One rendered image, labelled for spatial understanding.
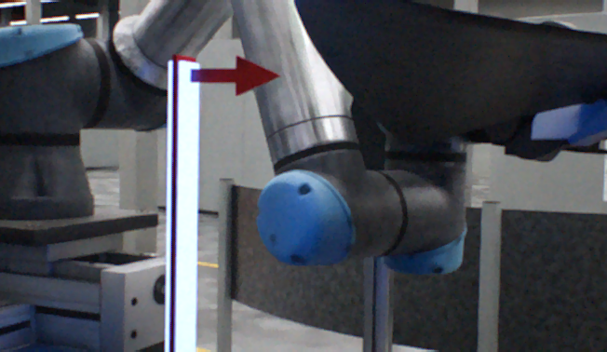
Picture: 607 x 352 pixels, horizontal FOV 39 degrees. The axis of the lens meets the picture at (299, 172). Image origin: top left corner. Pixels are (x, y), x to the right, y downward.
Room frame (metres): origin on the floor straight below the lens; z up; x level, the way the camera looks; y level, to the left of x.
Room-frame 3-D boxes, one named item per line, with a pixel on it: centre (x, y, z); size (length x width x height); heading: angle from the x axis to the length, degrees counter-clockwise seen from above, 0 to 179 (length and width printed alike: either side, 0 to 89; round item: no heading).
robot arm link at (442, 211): (0.78, -0.10, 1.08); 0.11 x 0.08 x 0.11; 135
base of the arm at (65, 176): (1.04, 0.33, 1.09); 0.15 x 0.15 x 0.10
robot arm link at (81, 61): (1.05, 0.32, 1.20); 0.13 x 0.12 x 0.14; 135
